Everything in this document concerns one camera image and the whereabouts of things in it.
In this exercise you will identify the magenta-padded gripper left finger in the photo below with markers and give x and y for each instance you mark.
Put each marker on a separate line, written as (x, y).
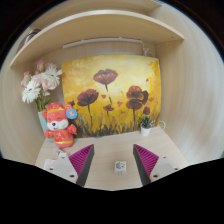
(63, 166)

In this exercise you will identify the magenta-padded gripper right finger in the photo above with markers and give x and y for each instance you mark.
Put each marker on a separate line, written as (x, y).
(163, 166)

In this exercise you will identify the small white charger block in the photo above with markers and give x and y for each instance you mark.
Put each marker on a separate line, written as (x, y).
(120, 167)

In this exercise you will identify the white round plug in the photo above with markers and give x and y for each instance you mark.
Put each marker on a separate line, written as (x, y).
(60, 152)

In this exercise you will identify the red plush mouse toy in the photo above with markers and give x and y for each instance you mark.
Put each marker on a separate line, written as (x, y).
(61, 133)

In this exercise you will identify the small plant in white pot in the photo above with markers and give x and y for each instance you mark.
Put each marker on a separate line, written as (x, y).
(145, 130)

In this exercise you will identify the teal vase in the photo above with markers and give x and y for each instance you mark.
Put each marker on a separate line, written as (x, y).
(42, 123)

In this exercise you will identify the pink and white flower bouquet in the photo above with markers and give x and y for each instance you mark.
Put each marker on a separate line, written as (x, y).
(31, 91)

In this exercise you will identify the yellow poppy painting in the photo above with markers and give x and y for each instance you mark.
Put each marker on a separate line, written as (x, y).
(110, 93)

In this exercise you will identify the white light bar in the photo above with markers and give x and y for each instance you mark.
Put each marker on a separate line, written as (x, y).
(100, 41)

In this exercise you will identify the wooden shelf unit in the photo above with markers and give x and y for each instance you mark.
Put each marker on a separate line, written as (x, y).
(100, 25)

